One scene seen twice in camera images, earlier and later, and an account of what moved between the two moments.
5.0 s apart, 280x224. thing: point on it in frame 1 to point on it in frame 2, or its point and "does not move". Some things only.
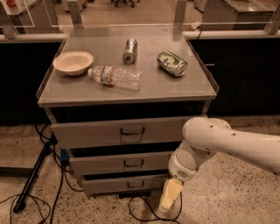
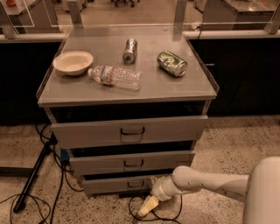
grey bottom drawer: [137, 185] does not move
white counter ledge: [185, 35] does not move
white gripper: [181, 171] to [160, 188]
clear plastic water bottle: [122, 78] does not move
